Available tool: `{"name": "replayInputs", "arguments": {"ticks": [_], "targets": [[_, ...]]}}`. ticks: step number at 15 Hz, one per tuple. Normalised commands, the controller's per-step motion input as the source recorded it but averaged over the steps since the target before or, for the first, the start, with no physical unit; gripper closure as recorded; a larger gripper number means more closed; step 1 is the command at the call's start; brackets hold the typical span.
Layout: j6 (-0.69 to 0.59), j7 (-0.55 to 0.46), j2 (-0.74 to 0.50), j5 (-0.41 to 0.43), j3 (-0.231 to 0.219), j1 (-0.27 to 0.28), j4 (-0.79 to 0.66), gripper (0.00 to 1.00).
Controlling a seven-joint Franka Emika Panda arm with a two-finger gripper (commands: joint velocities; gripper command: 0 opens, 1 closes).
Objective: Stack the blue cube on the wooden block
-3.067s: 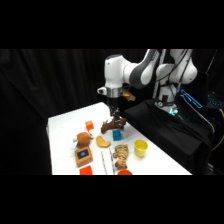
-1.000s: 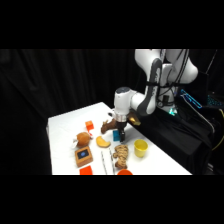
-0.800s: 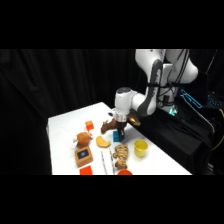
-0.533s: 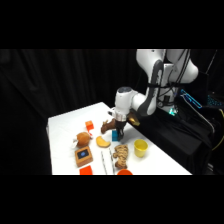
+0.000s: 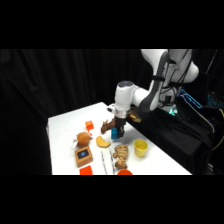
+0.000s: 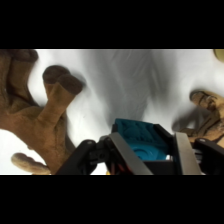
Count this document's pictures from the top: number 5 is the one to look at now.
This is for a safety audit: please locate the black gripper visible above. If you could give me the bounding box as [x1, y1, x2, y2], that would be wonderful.
[110, 114, 128, 139]

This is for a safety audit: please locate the blue cube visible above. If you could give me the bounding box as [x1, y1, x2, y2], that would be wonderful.
[110, 127, 121, 141]

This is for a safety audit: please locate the small orange cube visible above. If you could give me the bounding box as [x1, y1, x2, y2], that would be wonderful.
[85, 120, 95, 132]

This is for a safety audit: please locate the wooden block with dark print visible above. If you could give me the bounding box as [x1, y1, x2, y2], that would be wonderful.
[74, 145, 94, 168]

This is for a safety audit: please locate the flat orange block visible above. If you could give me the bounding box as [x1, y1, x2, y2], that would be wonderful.
[79, 166, 94, 176]

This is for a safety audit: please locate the brown moose plush toy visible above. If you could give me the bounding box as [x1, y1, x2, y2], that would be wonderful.
[100, 118, 118, 135]

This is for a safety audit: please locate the yellow orange crescent toy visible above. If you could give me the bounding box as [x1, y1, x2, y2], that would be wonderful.
[95, 135, 112, 149]

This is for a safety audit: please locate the striped tiger plush toy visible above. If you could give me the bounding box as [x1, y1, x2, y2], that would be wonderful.
[112, 143, 130, 170]

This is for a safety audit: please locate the yellow plastic cup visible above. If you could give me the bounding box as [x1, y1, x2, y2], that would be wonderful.
[133, 138, 149, 159]

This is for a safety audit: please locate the thin silver metal stick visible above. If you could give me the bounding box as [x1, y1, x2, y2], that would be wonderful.
[100, 150, 109, 176]
[108, 148, 116, 176]

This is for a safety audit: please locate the round brown plush toy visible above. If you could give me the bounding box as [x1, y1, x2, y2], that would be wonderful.
[72, 131, 94, 148]

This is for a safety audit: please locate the orange bowl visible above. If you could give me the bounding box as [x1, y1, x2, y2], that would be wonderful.
[116, 168, 134, 176]

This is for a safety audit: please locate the black cloth covered stand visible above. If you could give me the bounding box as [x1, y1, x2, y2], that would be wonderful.
[124, 98, 215, 176]

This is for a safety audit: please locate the blue lit device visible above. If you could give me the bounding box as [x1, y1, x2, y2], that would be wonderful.
[179, 88, 203, 110]

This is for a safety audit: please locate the black curtain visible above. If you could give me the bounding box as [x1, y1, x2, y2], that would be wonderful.
[0, 49, 224, 176]

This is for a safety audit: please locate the tan wrist camera box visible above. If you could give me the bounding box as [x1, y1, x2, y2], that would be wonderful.
[128, 109, 143, 124]

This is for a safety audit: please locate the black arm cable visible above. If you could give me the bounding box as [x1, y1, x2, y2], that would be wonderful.
[159, 49, 194, 111]

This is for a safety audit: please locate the yellow cable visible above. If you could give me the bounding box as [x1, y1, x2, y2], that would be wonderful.
[211, 108, 224, 152]

